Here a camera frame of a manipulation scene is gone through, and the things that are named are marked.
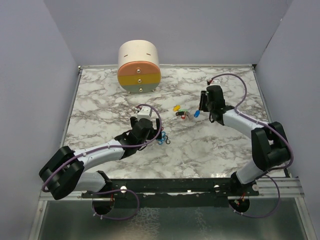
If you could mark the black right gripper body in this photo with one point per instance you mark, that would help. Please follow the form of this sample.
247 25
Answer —
209 107

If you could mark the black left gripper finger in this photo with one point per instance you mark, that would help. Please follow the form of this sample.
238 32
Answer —
158 131
133 121

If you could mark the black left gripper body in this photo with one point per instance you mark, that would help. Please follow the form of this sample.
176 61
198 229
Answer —
152 135

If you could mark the blue key tag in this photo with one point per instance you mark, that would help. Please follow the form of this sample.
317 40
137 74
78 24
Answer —
196 114

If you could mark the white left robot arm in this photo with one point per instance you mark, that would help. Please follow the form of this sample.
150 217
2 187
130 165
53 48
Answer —
67 170

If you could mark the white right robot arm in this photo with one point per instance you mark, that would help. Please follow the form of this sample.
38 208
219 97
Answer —
269 144

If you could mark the green key tag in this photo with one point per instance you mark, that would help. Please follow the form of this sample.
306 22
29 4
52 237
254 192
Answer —
184 110

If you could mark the yellow key tag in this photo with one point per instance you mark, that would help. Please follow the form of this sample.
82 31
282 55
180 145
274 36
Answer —
176 108

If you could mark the round three-drawer mini cabinet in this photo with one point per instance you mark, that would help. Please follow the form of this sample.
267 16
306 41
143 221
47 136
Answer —
138 67

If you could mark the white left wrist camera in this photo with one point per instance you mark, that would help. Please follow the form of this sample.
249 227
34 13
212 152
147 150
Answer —
144 112

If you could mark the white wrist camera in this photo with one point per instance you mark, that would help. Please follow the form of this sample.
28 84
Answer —
213 82
144 112

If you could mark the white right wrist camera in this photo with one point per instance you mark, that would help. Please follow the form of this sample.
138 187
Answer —
213 82

